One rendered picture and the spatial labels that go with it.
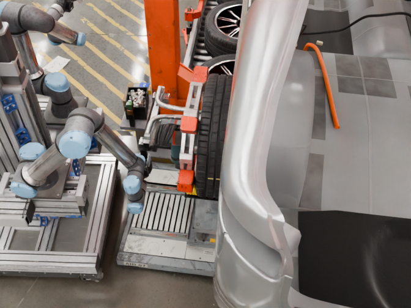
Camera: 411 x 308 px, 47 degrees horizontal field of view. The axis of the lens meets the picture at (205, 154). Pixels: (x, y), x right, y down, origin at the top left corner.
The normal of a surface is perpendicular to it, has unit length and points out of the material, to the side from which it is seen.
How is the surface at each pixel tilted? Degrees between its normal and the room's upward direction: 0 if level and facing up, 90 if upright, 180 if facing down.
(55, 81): 7
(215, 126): 34
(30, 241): 0
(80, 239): 0
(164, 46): 90
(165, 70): 90
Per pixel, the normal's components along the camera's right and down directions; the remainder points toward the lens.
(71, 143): 0.06, 0.69
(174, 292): 0.02, -0.65
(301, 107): 0.09, -0.18
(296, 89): -0.02, -0.39
